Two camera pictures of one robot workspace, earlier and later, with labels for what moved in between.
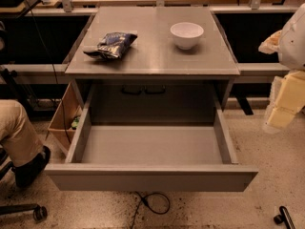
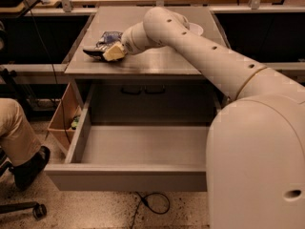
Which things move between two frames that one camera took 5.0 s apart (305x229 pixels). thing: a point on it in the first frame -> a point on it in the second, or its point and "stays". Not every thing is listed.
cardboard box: x=68 y=110 stays
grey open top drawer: x=152 y=157 stays
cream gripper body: x=293 y=45 -> x=128 y=44
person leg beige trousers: x=18 y=136 stays
